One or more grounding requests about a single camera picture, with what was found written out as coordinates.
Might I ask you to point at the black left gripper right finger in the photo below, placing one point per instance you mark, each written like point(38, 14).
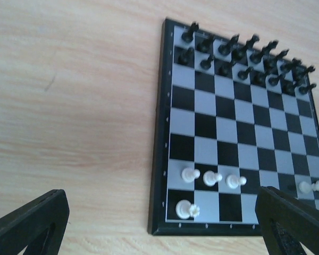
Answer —
point(287, 224)

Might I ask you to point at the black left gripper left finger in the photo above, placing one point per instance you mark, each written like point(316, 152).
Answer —
point(37, 227)

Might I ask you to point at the black and silver chessboard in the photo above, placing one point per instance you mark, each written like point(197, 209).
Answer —
point(264, 128)

